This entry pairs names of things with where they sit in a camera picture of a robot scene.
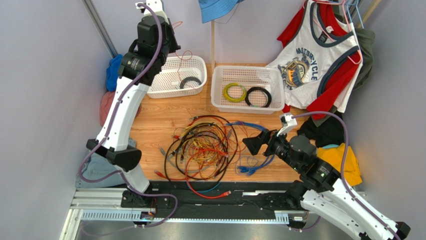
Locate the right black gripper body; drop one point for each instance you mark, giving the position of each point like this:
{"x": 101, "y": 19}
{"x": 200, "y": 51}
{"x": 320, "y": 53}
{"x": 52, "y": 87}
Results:
{"x": 266, "y": 140}

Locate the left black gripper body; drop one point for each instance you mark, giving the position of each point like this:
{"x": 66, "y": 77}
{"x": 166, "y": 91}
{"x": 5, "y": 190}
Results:
{"x": 169, "y": 46}

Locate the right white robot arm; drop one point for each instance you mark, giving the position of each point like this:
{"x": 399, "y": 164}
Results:
{"x": 321, "y": 190}

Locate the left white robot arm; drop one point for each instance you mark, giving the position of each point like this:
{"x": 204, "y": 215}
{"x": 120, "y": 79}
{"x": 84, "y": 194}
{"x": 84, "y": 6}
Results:
{"x": 137, "y": 70}

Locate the blue cloth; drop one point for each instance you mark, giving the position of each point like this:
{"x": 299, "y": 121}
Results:
{"x": 112, "y": 73}

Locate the left white plastic basket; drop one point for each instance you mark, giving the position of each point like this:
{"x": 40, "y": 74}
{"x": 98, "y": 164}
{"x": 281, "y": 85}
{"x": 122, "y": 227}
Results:
{"x": 179, "y": 78}

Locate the white plastic basket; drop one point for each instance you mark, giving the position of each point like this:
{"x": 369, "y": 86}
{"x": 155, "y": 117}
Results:
{"x": 179, "y": 78}
{"x": 247, "y": 89}

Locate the red shirt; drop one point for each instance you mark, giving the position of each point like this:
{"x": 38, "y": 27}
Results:
{"x": 329, "y": 96}

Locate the right white plastic basket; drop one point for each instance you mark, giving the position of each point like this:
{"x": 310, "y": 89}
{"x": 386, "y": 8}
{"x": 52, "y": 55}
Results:
{"x": 247, "y": 89}

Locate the black cloth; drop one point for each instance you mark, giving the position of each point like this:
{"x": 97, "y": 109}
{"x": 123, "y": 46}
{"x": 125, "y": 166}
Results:
{"x": 329, "y": 132}

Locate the blue bucket hat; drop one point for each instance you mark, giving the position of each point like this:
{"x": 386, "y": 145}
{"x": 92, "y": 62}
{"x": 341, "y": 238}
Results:
{"x": 215, "y": 9}

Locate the pink cloth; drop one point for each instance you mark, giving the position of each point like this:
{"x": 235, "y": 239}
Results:
{"x": 105, "y": 106}

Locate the yellow cloth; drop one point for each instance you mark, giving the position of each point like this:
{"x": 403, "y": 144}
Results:
{"x": 333, "y": 154}

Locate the white motorcycle tank top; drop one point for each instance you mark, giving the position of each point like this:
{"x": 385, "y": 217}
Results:
{"x": 316, "y": 66}

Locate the dark green garment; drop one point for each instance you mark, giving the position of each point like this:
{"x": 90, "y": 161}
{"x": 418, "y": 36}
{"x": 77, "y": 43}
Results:
{"x": 365, "y": 39}

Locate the light blue jeans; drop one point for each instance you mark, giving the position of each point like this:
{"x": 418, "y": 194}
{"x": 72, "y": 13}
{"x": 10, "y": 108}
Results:
{"x": 96, "y": 168}

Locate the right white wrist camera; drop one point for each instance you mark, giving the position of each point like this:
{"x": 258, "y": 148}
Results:
{"x": 288, "y": 122}

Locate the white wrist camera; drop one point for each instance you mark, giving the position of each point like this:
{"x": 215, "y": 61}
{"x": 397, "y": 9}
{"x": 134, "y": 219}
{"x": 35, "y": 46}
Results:
{"x": 157, "y": 6}
{"x": 288, "y": 122}

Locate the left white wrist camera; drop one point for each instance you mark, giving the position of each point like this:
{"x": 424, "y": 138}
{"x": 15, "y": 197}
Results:
{"x": 157, "y": 6}

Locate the aluminium frame post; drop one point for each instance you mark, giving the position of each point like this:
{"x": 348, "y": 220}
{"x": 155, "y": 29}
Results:
{"x": 102, "y": 30}

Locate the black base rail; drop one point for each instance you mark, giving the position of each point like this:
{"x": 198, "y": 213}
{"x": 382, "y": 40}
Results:
{"x": 238, "y": 202}

